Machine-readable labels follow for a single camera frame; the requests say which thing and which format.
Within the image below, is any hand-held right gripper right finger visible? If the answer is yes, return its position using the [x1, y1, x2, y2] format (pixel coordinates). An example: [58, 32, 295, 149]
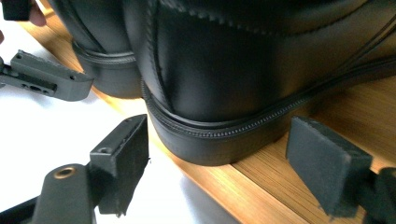
[285, 115, 374, 218]

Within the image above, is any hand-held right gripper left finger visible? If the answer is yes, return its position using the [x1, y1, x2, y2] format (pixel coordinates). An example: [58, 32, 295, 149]
[89, 114, 150, 217]

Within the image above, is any wooden three-shelf shoe rack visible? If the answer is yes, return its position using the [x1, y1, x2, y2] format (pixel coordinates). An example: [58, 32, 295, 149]
[17, 0, 396, 224]

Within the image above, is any black leather shoe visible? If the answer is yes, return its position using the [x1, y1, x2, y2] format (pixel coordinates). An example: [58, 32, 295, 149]
[122, 0, 396, 167]
[48, 0, 145, 100]

